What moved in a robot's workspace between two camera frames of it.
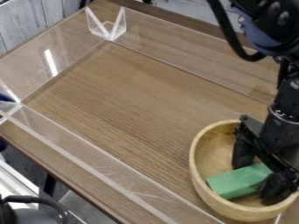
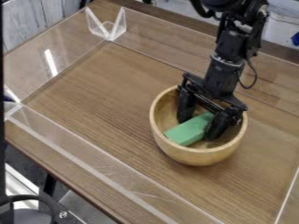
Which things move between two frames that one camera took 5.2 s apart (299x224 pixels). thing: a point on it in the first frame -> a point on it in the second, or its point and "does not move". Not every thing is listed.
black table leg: x=49 y=185 does not move
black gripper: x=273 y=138 -> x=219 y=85
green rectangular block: x=237 y=182 -> x=189 y=132
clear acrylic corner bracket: x=110 y=31 does not move
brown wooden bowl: x=209 y=159 -> x=204 y=152
